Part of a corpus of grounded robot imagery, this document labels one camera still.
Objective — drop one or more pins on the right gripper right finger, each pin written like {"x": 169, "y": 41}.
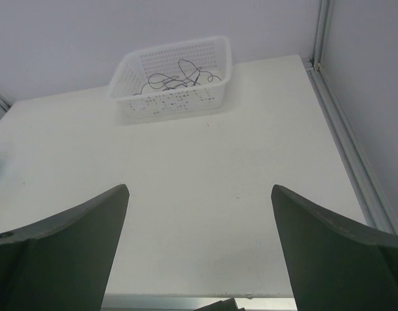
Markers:
{"x": 333, "y": 262}

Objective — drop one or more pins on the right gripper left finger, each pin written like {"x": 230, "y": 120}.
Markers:
{"x": 63, "y": 262}

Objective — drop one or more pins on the white perforated plastic basket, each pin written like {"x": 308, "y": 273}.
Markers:
{"x": 182, "y": 77}

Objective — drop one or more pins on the right aluminium frame post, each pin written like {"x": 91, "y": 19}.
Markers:
{"x": 372, "y": 201}

